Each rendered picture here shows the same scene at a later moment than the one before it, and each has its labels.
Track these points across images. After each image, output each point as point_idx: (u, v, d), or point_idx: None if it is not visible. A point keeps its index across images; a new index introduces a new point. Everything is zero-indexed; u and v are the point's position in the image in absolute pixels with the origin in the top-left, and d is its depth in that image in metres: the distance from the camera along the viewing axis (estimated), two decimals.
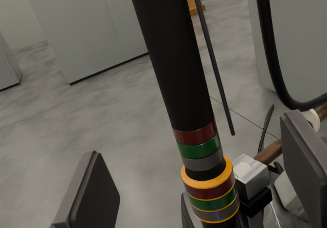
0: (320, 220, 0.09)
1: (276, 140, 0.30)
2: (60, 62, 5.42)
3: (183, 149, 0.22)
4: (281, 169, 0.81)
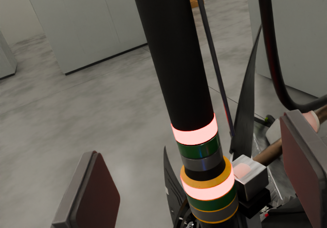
0: (320, 220, 0.09)
1: (276, 141, 0.30)
2: (55, 51, 5.34)
3: (183, 149, 0.22)
4: (274, 120, 0.73)
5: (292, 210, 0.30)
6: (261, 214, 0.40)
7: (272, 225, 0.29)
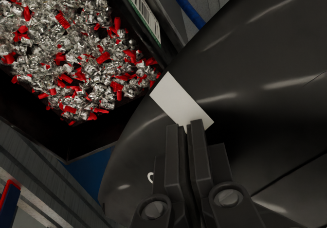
0: (201, 219, 0.11)
1: None
2: None
3: None
4: None
5: None
6: None
7: None
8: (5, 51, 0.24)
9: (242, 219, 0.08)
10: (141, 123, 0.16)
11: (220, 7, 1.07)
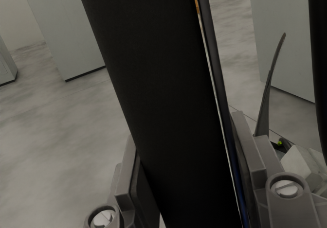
0: (250, 211, 0.10)
1: None
2: (55, 58, 5.27)
3: None
4: (289, 145, 0.64)
5: None
6: None
7: None
8: None
9: (296, 213, 0.08)
10: None
11: None
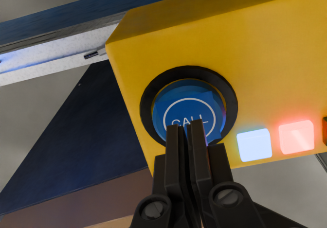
0: (201, 219, 0.11)
1: None
2: None
3: None
4: None
5: None
6: None
7: None
8: None
9: (242, 219, 0.08)
10: None
11: None
